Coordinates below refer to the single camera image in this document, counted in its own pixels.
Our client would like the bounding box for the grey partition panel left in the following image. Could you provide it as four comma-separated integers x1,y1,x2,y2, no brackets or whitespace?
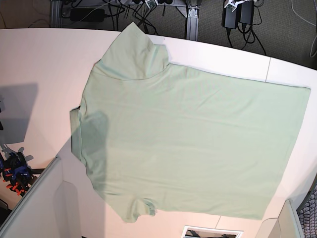
0,158,82,238

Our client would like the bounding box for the grey partition panel right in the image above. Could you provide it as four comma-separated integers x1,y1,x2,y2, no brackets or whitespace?
255,199,304,238

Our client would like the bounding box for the aluminium frame post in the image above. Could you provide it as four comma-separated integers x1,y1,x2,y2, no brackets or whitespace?
186,7,199,41

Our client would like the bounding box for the white framed tray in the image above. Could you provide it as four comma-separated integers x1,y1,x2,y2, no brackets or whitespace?
181,226,243,238

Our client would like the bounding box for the black power brick left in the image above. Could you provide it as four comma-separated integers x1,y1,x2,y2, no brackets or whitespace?
70,8,105,23

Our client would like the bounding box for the grey mesh chair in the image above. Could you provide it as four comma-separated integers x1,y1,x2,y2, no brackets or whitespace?
297,186,317,238

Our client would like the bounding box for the grey partition panel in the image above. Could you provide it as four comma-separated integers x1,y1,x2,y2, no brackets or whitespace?
255,199,304,238
0,158,82,238

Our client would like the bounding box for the light green polo T-shirt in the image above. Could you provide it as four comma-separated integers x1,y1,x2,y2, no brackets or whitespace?
70,23,311,223

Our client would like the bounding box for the black power adapter pair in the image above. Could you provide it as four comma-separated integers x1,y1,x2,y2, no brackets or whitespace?
222,0,255,29

